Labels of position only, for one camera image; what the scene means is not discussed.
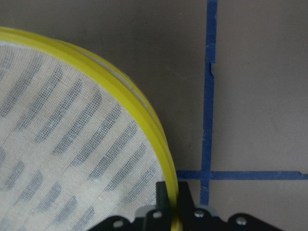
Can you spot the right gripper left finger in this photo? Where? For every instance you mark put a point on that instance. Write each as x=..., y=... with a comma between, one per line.
x=163, y=206

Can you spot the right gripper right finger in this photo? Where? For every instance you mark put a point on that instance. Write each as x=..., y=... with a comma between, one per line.
x=186, y=209

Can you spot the yellow steamer basket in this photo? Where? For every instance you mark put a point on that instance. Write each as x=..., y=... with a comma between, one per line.
x=79, y=141

